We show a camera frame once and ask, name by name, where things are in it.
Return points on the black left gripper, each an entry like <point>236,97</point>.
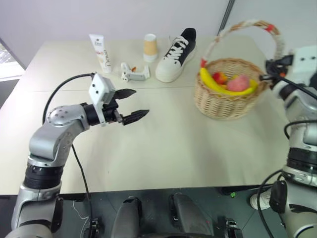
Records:
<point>111,114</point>

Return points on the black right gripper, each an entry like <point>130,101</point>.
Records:
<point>284,63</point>

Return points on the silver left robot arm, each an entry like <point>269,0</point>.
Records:
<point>49,138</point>

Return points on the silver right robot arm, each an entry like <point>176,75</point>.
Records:
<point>302,104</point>

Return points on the white plastic clamp part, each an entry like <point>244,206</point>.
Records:
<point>136,75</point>

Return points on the pink peach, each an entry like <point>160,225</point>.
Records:
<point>237,83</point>

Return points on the red yellow apple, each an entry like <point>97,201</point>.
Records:
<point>219,77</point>

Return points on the black and white sneaker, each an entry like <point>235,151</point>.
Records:
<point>171,69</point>

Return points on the yellow banana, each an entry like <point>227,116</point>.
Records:
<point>210,80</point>

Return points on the tan paper cup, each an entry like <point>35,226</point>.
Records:
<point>150,47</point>

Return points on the white cosmetic tube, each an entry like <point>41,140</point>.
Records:
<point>100,49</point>

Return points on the grey metal pole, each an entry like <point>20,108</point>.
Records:
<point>226,16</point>

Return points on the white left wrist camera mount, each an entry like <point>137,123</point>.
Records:
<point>100,86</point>

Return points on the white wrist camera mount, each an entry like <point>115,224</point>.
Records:
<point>100,86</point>
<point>305,62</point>

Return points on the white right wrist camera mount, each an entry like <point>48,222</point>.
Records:
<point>305,62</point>

